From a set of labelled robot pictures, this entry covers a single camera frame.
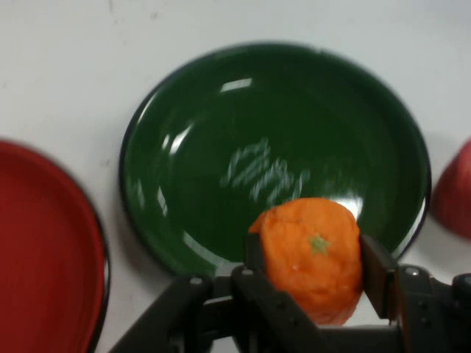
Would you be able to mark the red round plate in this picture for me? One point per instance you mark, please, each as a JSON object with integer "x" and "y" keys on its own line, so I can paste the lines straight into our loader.
{"x": 44, "y": 239}

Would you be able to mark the red toy apple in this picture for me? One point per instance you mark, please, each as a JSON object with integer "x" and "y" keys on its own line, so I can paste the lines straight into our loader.
{"x": 456, "y": 191}

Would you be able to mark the dark green round plate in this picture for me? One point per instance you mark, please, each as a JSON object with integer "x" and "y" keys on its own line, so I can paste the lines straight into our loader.
{"x": 221, "y": 154}

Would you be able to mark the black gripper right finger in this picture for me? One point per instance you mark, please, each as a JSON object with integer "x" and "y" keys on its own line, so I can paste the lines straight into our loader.
{"x": 416, "y": 301}

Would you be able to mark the orange toy tangerine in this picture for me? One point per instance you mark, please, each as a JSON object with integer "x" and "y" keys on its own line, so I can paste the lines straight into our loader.
{"x": 312, "y": 264}

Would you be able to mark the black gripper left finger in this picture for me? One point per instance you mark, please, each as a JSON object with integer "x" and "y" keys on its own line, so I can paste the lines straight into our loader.
{"x": 257, "y": 305}

